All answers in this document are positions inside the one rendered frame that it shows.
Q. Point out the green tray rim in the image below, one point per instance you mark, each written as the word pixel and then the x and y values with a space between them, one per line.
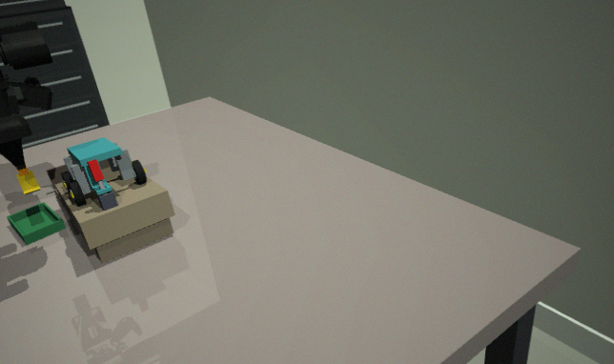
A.
pixel 53 227

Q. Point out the green tray floor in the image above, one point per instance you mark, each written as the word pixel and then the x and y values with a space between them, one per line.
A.
pixel 35 221

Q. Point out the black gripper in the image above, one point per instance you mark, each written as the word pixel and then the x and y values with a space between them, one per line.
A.
pixel 13 128

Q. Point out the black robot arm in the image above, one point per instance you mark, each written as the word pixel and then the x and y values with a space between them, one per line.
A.
pixel 22 46

